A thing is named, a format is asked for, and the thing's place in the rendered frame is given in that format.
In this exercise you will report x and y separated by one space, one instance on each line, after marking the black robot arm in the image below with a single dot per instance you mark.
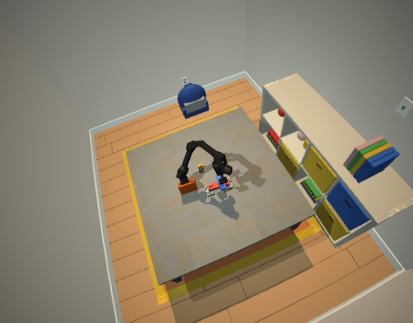
218 159

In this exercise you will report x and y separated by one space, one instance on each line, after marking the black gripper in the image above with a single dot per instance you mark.
223 179

